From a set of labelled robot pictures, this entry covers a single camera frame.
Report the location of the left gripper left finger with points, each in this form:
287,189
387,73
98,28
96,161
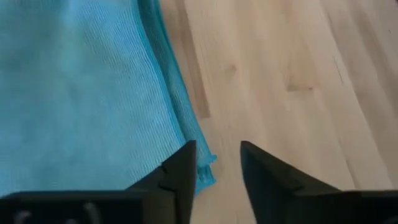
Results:
174,186

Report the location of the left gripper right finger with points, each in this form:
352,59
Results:
280,193

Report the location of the blue microfiber towel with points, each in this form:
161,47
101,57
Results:
77,93

